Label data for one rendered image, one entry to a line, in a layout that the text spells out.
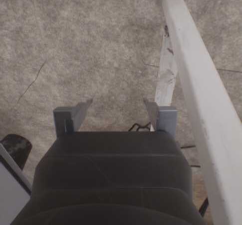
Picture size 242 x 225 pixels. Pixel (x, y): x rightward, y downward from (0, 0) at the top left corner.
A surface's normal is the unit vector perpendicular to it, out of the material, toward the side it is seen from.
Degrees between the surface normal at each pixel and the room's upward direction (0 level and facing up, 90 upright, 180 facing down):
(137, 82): 0
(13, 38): 0
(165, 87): 0
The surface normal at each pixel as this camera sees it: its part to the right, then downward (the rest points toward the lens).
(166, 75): -0.12, 0.65
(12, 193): 0.99, 0.07
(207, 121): -0.01, -0.65
